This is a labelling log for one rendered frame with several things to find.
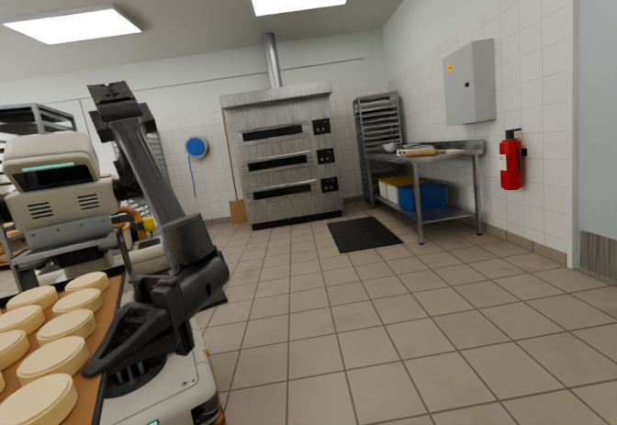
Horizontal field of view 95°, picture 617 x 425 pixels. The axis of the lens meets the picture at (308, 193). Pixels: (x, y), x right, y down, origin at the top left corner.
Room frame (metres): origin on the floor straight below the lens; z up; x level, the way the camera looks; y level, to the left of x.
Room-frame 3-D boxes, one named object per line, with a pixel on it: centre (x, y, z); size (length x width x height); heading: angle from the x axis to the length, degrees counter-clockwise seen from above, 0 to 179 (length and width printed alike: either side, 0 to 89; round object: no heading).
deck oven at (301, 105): (4.65, 0.25, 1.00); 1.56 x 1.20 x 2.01; 92
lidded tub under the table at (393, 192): (3.83, -1.35, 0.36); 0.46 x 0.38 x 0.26; 92
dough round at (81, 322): (0.30, 0.29, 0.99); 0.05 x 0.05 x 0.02
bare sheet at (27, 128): (2.62, 2.35, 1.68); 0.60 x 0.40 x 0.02; 17
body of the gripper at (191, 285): (0.35, 0.19, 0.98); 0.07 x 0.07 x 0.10; 72
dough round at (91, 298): (0.35, 0.32, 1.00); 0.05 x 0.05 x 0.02
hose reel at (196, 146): (5.16, 1.85, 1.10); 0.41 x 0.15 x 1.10; 92
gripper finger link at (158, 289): (0.28, 0.22, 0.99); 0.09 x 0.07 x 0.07; 162
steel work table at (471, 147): (3.68, -1.36, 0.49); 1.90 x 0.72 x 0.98; 2
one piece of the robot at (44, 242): (0.89, 0.77, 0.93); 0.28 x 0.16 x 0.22; 117
